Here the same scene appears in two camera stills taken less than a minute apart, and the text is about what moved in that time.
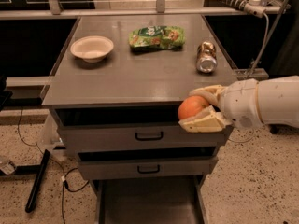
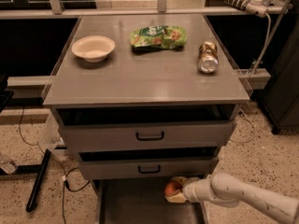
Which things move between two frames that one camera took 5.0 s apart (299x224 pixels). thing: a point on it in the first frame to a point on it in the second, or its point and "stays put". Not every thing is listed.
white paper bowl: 92,49 stays put
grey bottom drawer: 153,200 stays put
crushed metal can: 206,58 stays put
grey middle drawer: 147,162 stays put
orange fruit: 192,105 to 172,188
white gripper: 240,103 to 189,192
